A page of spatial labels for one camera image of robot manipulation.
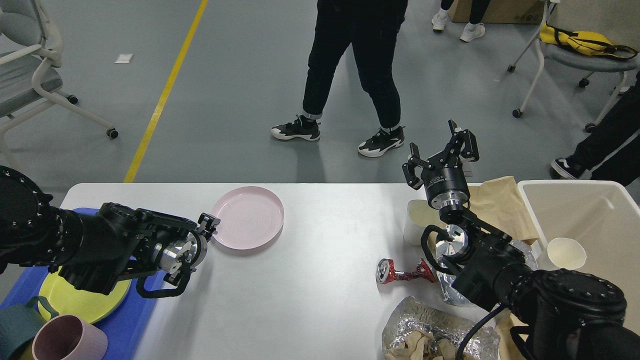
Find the person in black canvas shoes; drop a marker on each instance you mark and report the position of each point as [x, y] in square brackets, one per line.
[612, 151]

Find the pink plate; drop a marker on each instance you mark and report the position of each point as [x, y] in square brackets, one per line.
[251, 216]

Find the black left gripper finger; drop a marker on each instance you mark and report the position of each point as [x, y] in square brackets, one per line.
[207, 225]

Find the white paper cup on table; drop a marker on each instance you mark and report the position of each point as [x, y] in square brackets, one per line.
[419, 215]

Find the person in black sneakers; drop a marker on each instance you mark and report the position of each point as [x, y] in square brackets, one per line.
[371, 28]

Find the grey office chair left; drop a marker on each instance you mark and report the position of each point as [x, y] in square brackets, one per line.
[30, 82]

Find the brown paper bag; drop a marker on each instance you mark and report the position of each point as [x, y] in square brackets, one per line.
[499, 203]

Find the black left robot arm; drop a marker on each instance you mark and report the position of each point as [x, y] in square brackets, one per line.
[35, 233]

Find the crumpled aluminium foil front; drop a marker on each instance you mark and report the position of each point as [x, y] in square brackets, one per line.
[412, 315]

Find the dark teal mug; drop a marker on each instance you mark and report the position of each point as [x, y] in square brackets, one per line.
[19, 325]

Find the blue plastic tray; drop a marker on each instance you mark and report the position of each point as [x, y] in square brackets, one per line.
[130, 320]

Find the white paper cup in bin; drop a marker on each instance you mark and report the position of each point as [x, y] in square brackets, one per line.
[562, 253]

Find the yellow backpack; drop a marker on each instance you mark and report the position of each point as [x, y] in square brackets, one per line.
[586, 43]

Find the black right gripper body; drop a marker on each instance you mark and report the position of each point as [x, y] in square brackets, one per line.
[446, 186]

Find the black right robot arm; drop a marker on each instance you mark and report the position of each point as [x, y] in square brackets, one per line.
[565, 314]

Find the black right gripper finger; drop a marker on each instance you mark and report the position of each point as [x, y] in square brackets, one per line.
[462, 145]
[409, 167]

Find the cardboard box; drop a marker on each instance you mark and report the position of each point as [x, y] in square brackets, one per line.
[500, 11]

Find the yellow plate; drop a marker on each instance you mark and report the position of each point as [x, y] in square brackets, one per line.
[90, 306]

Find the crushed red soda can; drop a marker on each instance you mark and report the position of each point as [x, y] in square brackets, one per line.
[386, 272]

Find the grey chair right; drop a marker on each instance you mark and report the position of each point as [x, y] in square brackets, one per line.
[590, 64]

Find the white plastic bin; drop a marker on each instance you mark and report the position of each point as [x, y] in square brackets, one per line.
[603, 218]

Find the brown crumpled paper in foil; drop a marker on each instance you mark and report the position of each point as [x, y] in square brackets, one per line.
[419, 345]

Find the person in white sneakers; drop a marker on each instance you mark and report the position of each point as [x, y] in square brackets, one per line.
[474, 28]

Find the crumpled silver foil bag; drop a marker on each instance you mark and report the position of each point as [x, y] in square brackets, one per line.
[452, 296]

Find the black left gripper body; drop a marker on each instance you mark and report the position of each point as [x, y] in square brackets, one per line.
[183, 253]

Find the pink mug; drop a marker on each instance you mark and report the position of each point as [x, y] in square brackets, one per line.
[69, 337]

